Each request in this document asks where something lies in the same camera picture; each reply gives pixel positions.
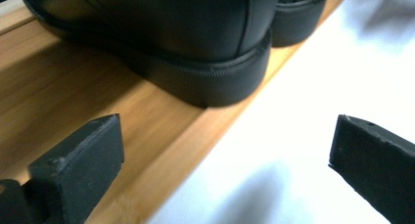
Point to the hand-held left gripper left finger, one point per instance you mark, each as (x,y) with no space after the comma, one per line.
(78,165)

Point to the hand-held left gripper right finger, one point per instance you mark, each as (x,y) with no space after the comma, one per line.
(375,162)

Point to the three-tier bamboo shoe rack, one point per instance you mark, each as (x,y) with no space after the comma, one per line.
(58,97)

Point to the black leather shoe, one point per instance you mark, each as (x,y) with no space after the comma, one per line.
(182,38)
(298,18)

